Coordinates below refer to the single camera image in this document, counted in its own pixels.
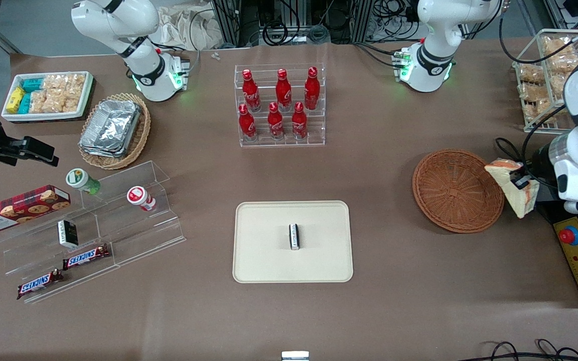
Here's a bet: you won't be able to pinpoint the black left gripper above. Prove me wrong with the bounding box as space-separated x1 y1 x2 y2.
510 139 565 191

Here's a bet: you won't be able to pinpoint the white rectangular snack tray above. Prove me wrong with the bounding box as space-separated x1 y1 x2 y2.
1 71 94 123

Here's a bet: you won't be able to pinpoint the green capped drink bottle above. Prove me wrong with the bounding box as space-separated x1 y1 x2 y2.
66 168 102 196

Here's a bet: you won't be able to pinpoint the clear acrylic step shelf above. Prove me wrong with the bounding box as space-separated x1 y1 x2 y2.
0 160 187 305

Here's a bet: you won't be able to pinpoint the clear fried snack bag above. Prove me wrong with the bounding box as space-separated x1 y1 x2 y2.
547 54 578 77
542 36 576 57
536 98 565 121
518 82 546 104
517 64 546 84

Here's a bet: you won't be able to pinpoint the triangular sandwich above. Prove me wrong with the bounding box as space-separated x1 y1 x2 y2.
484 158 540 219

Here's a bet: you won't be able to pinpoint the brown round wicker basket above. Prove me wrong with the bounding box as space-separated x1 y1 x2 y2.
412 149 505 234

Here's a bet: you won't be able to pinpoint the red capped drink bottle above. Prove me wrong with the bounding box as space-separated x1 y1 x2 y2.
126 186 158 212

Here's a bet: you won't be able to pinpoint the beige crumpled cloth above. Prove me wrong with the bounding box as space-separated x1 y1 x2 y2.
156 4 225 51

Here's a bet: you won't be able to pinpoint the red tartan cookie box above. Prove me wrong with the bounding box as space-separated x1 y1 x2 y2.
0 185 72 235

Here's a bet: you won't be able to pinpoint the yellow snack packet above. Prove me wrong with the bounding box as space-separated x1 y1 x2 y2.
7 86 25 114

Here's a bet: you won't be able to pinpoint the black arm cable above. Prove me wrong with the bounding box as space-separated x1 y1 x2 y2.
494 103 568 177

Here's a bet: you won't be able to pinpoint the brown snickers bar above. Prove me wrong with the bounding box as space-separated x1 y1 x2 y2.
62 244 111 271
16 268 64 300

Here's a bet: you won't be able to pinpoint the red cola bottle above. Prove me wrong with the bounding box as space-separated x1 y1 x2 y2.
238 104 257 141
304 67 321 111
242 69 261 112
267 102 285 140
291 102 309 140
275 69 293 112

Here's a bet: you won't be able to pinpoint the clear acrylic bottle rack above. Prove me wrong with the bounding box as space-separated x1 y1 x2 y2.
234 63 326 148

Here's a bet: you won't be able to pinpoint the black coiled cable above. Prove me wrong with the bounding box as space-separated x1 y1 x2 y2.
261 21 290 47

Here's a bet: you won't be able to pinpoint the light oval wicker basket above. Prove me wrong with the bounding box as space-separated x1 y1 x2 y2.
78 93 152 170

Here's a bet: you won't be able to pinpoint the aluminium frame post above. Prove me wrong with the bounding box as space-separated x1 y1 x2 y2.
212 0 242 49
350 0 376 45

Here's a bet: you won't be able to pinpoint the stacked aluminium foil trays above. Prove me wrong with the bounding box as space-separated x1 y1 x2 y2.
79 99 142 159

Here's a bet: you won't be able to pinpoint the small black carton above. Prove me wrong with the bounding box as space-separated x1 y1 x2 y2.
57 220 79 249

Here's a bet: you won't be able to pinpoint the white wire basket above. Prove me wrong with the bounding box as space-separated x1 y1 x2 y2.
512 29 578 134

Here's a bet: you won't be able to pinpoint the black floor cables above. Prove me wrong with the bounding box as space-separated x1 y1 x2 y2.
470 339 578 361

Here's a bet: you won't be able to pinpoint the clear rice cracker bag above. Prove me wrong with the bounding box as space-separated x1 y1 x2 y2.
44 90 82 114
43 74 87 95
29 90 49 114

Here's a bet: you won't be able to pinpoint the beige rectangular tray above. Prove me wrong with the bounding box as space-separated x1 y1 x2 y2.
232 201 354 284

